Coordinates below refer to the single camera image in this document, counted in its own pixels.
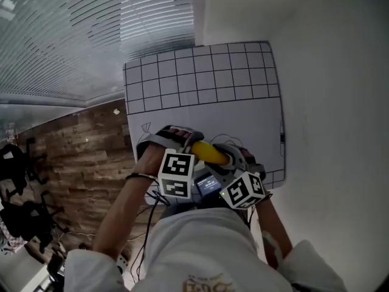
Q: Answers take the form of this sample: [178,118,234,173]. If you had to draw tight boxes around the white forearm bandage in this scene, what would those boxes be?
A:
[261,230,283,267]

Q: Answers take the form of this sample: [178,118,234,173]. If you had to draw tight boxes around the yellow corn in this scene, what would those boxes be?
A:
[190,141,231,166]

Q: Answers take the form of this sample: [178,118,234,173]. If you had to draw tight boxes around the black wristband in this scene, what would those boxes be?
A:
[125,172,154,182]

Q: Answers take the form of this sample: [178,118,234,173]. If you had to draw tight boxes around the person's white shirt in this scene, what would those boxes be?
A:
[63,207,347,292]

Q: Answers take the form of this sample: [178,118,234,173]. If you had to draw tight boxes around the glass partition with blinds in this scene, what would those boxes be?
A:
[0,0,195,109]

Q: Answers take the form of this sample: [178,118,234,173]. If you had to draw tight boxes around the black office chair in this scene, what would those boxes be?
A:
[0,193,65,252]
[0,138,49,201]

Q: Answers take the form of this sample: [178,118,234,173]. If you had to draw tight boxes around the black chest screen device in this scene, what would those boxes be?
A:
[194,172,222,198]

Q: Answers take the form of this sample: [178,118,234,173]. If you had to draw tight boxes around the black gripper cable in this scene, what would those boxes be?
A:
[133,190,171,282]

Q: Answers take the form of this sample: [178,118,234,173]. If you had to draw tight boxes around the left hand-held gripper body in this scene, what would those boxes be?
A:
[136,126,195,200]

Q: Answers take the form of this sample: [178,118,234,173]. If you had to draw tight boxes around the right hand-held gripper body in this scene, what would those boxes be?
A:
[209,162,267,210]

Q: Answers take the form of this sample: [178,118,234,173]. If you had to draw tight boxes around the person's left hand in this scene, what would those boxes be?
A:
[133,141,167,178]

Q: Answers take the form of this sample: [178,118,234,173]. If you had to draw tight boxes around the white grid tablecloth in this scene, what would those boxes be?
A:
[122,40,288,206]

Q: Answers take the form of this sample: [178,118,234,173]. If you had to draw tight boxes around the person's right forearm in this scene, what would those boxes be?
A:
[256,193,294,269]

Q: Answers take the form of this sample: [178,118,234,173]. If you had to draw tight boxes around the person's left forearm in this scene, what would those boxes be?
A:
[92,175,159,261]

